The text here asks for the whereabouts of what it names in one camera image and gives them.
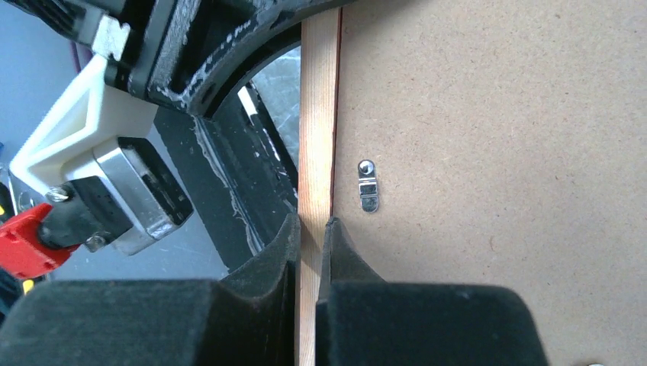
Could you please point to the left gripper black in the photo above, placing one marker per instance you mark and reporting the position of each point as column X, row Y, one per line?
column 187, row 55

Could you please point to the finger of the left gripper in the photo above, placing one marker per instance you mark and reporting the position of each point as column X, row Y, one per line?
column 235, row 168

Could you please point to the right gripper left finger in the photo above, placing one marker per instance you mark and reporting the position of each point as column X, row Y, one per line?
column 246, row 318

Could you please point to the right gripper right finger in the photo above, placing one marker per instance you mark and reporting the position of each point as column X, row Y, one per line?
column 362, row 319

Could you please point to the red wooden picture frame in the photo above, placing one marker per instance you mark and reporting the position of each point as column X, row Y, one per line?
column 320, row 51

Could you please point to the brown fibreboard backing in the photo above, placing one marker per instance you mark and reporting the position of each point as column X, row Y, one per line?
column 509, row 142

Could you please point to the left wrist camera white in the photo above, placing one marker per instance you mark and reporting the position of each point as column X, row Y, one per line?
column 94, row 177

